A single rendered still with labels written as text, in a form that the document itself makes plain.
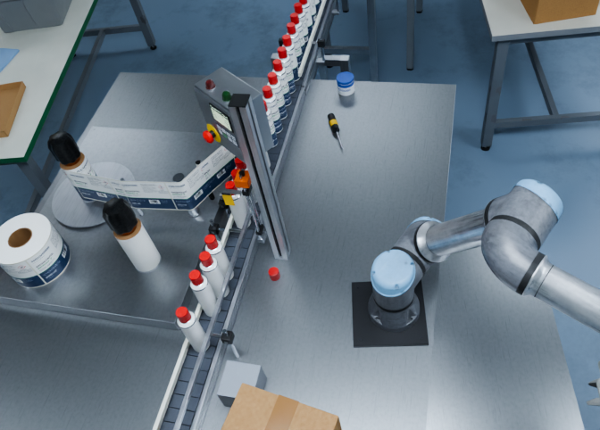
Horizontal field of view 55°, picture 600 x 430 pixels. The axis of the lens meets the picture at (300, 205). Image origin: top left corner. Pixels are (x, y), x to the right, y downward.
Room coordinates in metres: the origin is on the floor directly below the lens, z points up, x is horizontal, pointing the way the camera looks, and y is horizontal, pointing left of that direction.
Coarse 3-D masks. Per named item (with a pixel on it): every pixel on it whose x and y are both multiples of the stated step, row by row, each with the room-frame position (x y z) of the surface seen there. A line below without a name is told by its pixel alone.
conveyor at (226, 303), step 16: (288, 112) 1.72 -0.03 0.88; (272, 160) 1.48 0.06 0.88; (256, 208) 1.28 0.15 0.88; (240, 256) 1.09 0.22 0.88; (240, 272) 1.03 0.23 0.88; (224, 304) 0.93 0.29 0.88; (208, 320) 0.89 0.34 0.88; (224, 320) 0.87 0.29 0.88; (192, 352) 0.79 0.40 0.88; (208, 352) 0.78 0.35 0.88; (192, 368) 0.74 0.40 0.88; (208, 368) 0.73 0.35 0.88; (176, 384) 0.71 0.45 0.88; (176, 400) 0.66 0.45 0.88; (192, 400) 0.65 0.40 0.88; (176, 416) 0.62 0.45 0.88; (192, 416) 0.61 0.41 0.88
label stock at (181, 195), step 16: (208, 160) 1.38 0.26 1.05; (224, 160) 1.41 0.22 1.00; (192, 176) 1.33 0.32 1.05; (208, 176) 1.36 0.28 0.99; (224, 176) 1.40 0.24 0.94; (128, 192) 1.36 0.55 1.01; (144, 192) 1.34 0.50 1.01; (160, 192) 1.32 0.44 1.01; (176, 192) 1.30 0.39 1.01; (192, 192) 1.31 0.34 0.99; (208, 192) 1.35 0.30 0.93; (144, 208) 1.35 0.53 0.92; (160, 208) 1.33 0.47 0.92; (176, 208) 1.31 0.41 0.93; (192, 208) 1.30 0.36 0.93
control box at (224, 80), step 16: (224, 80) 1.22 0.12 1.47; (240, 80) 1.20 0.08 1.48; (208, 96) 1.18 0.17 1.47; (256, 96) 1.13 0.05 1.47; (208, 112) 1.19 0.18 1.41; (224, 112) 1.11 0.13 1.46; (256, 112) 1.12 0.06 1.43; (208, 128) 1.22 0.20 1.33; (224, 144) 1.16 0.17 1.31; (272, 144) 1.14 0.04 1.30
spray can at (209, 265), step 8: (200, 256) 0.97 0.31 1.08; (208, 256) 0.97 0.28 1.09; (200, 264) 0.98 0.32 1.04; (208, 264) 0.96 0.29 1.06; (216, 264) 0.97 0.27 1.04; (208, 272) 0.95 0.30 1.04; (216, 272) 0.95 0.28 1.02; (208, 280) 0.95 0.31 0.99; (216, 280) 0.95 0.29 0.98; (216, 288) 0.95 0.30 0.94; (216, 296) 0.95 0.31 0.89; (224, 296) 0.95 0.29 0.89
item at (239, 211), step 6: (228, 186) 1.21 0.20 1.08; (234, 186) 1.21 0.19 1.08; (234, 198) 1.20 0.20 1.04; (240, 198) 1.20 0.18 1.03; (240, 204) 1.20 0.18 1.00; (234, 210) 1.20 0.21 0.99; (240, 210) 1.20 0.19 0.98; (246, 210) 1.22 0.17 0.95; (234, 216) 1.20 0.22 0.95; (240, 216) 1.20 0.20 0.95; (240, 222) 1.20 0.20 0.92; (240, 228) 1.20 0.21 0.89
